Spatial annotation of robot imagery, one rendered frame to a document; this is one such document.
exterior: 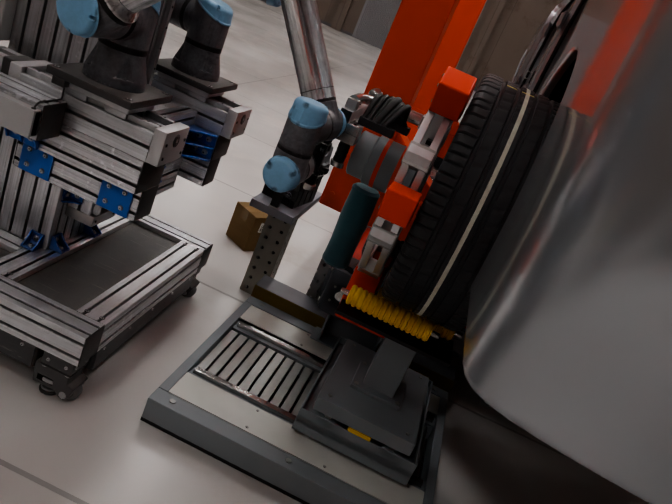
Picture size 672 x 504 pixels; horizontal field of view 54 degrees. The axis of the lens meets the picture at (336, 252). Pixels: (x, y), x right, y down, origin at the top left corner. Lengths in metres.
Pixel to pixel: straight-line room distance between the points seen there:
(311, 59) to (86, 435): 1.09
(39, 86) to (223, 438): 1.00
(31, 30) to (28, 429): 1.04
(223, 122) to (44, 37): 0.54
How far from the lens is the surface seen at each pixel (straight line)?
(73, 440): 1.85
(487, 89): 1.65
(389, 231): 1.59
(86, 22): 1.55
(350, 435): 1.92
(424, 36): 2.28
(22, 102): 1.71
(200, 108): 2.14
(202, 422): 1.87
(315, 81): 1.47
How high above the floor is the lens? 1.24
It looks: 21 degrees down
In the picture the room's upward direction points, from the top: 24 degrees clockwise
